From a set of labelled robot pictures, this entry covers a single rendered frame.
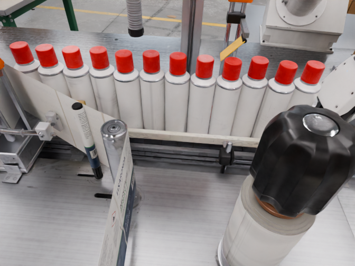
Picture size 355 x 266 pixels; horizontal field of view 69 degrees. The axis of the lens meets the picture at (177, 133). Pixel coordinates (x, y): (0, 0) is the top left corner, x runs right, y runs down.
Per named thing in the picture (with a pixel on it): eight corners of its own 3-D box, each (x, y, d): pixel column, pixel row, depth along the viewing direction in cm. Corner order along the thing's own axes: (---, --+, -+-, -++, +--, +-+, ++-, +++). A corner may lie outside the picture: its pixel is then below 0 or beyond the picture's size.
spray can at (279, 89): (252, 149, 60) (280, 72, 45) (247, 133, 63) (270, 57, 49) (274, 148, 60) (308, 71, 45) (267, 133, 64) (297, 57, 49)
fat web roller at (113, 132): (113, 207, 48) (92, 137, 35) (119, 187, 51) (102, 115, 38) (137, 209, 48) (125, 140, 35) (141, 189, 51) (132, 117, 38)
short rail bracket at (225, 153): (214, 181, 59) (222, 146, 50) (214, 171, 61) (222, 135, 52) (229, 183, 59) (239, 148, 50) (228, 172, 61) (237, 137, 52)
